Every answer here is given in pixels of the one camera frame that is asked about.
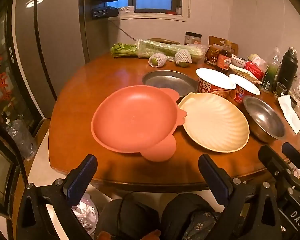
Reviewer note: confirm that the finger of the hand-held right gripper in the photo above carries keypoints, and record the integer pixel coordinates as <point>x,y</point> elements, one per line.
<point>272,162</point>
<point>295,153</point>

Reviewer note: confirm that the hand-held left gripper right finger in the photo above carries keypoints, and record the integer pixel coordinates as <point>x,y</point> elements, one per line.
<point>212,177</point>

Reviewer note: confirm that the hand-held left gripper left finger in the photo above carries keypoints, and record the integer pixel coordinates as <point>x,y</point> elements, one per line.
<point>81,177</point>

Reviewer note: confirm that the stainless steel bowl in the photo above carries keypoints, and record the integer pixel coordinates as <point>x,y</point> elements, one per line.
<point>265,117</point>

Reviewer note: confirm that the cream shell-shaped plate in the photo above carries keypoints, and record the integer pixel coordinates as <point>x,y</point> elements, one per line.
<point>215,122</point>

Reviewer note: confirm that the pink plastic plate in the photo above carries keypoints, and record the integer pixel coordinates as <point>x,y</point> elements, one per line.
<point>132,120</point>

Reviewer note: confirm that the small red instant noodle bowl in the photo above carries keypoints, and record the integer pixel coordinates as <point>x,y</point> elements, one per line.
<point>242,83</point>

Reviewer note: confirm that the large red instant noodle bowl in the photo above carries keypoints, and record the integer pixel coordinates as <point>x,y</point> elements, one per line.
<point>215,78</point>

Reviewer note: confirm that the stainless steel plate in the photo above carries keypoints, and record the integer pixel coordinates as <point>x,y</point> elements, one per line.
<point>165,80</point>

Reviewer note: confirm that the trash bag with paper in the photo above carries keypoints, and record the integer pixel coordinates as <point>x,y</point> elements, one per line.
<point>86,212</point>

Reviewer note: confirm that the white paper tissue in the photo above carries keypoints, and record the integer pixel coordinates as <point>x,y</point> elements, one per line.
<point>288,112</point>

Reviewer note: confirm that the person's legs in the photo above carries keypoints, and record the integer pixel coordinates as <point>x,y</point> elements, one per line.
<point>132,217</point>

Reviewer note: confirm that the clear glass cup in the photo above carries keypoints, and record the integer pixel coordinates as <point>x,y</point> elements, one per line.
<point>281,88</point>

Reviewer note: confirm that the large clear water jug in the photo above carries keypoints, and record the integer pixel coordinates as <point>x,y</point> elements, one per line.
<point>21,137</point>

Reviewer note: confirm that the plastic bottle with green drink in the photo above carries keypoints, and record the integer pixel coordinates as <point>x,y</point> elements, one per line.
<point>268,77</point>

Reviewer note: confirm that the black glass-front appliance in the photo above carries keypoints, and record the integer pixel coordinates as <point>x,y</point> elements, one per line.
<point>0,167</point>

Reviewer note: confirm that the black thermos flask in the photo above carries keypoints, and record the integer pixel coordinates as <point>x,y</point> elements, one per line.
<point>287,70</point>

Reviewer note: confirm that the red tissue pack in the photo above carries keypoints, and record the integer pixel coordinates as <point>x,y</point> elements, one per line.
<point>255,71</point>

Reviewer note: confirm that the white dish of vegetables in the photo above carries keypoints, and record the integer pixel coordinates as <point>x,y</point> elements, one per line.
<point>242,72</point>

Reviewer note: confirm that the pale yellow round fruit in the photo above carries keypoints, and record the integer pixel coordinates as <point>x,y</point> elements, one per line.
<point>253,57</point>

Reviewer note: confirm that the white ceramic bowl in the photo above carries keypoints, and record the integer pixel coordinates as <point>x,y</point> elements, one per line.
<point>238,62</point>

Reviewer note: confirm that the brown sauce bottle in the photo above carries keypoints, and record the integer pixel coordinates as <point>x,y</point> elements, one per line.
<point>224,61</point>

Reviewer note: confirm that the red-label sauce jar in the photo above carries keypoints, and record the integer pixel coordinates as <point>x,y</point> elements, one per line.
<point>212,56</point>

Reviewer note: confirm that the green fruit in foam net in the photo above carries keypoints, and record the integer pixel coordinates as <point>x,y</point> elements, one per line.
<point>183,57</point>
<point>157,60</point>

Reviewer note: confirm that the red paper door decoration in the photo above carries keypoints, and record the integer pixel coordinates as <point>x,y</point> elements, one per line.
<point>1,76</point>

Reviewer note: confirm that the slatted wooden chair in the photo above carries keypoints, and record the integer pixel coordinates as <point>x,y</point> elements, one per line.
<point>215,41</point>

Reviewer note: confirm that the grey refrigerator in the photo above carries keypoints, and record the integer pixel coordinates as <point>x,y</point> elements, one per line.
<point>60,42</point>

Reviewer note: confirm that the celery bunch in plastic bag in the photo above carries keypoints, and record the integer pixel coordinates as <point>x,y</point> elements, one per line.
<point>165,48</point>

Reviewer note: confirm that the clear jar with black lid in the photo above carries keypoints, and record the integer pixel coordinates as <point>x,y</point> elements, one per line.
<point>192,38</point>

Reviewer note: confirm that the curved-back wooden chair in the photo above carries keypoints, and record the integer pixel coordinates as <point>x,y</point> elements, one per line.
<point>165,40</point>

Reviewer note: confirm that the glass door cabinet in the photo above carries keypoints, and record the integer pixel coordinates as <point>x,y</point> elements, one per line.
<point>5,42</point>

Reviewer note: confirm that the black electronic box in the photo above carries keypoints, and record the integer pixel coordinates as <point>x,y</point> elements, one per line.
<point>102,12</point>

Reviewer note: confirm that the white box on sill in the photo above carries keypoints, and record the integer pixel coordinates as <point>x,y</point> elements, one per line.
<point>126,10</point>

